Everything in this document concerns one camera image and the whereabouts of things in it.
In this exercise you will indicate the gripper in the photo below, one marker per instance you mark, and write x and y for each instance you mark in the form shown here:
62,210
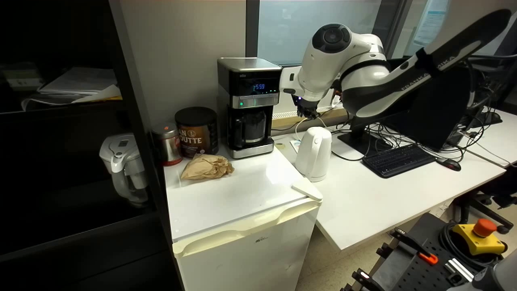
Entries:
307,106

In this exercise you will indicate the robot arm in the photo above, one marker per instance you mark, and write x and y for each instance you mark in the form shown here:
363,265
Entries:
363,72

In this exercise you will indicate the glass coffee carafe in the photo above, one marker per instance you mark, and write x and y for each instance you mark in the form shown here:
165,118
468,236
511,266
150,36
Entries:
252,127

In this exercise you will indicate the black and silver coffee machine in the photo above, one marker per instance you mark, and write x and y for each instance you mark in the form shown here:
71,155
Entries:
250,76

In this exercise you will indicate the brown coffee can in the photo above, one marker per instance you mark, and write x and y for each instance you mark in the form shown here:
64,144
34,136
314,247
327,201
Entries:
196,135

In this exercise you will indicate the yellow emergency stop button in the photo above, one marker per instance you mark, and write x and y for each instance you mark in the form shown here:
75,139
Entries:
478,238

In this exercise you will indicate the white electric kettle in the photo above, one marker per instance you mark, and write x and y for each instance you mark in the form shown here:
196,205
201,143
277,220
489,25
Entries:
313,153

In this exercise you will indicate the window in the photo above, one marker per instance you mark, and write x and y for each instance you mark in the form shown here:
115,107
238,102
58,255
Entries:
307,28

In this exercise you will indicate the black keyboard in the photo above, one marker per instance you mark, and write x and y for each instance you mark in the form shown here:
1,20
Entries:
398,160

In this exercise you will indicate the white mini fridge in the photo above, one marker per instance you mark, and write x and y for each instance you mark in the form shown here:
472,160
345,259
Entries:
234,194

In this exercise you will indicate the crumpled brown paper bag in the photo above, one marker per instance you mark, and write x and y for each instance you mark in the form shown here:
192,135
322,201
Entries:
207,167

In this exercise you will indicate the white desk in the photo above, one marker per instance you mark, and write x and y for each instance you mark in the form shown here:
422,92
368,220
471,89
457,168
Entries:
383,202
499,139

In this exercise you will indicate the black monitor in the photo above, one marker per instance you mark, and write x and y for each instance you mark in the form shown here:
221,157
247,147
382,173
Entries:
436,113

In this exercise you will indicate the small red and silver jar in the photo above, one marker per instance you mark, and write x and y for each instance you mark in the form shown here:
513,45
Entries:
169,145

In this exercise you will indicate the paper notice on glass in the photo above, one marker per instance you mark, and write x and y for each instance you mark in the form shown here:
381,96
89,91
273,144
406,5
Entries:
431,20

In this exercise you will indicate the black computer mouse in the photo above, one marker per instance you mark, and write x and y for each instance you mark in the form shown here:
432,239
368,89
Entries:
449,164

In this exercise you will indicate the white mini fridge door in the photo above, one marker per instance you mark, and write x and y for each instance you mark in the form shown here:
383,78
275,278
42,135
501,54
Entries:
250,254

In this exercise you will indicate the black clamp with orange trigger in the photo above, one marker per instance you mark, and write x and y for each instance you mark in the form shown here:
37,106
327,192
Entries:
416,248

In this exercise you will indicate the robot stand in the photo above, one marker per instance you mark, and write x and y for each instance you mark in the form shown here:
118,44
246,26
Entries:
408,270

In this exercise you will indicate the white water filter pitcher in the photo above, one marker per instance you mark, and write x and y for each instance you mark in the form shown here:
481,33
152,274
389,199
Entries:
121,161

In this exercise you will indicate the pile of papers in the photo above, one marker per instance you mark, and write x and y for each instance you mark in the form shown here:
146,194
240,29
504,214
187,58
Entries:
80,83

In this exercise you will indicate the black shelf unit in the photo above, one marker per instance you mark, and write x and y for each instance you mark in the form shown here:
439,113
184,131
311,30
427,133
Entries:
60,242

